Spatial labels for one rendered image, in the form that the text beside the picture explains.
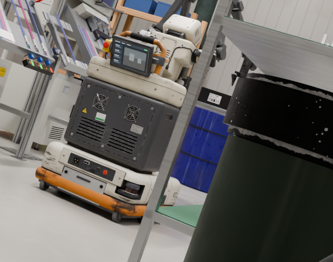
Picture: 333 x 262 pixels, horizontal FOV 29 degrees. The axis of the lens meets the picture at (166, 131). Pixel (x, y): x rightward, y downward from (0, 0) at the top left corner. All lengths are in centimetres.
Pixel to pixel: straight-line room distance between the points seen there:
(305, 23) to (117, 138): 767
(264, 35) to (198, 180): 501
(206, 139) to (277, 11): 469
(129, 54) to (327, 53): 189
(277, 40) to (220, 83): 917
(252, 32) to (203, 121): 498
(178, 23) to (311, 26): 704
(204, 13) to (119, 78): 688
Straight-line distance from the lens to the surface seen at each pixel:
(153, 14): 840
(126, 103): 358
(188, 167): 684
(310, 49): 185
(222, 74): 1105
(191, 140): 687
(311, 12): 1100
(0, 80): 470
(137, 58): 355
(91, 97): 369
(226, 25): 191
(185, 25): 400
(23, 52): 428
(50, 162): 368
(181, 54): 388
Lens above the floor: 62
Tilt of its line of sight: 1 degrees down
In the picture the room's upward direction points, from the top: 19 degrees clockwise
